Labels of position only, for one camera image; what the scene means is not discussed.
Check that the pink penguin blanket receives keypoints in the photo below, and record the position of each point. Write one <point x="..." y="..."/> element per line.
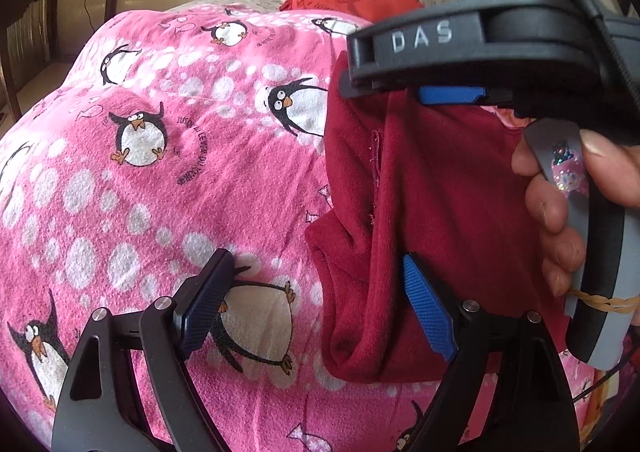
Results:
<point x="150" y="232"/>

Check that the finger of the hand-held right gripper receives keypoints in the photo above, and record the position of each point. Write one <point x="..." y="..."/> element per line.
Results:
<point x="450" y="94"/>

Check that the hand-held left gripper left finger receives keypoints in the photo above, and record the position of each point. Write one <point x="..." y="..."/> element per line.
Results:
<point x="205" y="307"/>

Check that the orange red floral quilt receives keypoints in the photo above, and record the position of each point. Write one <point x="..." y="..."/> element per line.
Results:
<point x="605" y="407"/>

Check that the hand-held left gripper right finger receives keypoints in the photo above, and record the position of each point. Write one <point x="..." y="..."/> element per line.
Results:
<point x="427" y="307"/>

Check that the person's right hand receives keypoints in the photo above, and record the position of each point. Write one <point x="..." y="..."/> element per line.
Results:
<point x="555" y="242"/>

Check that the dark red sweater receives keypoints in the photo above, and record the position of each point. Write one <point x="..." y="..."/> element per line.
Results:
<point x="425" y="192"/>

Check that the dark wooden desk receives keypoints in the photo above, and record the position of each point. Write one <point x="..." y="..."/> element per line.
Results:
<point x="30" y="6"/>

